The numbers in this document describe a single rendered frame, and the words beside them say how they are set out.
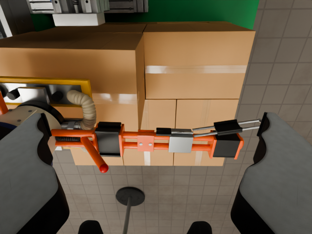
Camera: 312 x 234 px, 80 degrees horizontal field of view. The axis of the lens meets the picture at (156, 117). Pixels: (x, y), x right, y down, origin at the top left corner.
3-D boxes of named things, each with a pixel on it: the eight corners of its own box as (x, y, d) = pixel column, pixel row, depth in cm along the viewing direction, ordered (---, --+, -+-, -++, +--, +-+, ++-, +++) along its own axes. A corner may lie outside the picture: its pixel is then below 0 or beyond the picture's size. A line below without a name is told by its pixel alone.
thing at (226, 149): (206, 147, 62) (209, 159, 58) (210, 129, 58) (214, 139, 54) (231, 148, 62) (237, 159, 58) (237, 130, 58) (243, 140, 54)
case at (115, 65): (52, 98, 122) (10, 136, 88) (31, 31, 101) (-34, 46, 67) (145, 100, 121) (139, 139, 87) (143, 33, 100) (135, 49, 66)
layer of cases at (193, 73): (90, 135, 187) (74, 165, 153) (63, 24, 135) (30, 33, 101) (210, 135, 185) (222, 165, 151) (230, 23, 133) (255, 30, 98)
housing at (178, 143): (167, 144, 62) (168, 153, 58) (169, 126, 58) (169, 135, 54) (188, 144, 62) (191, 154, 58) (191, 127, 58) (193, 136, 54)
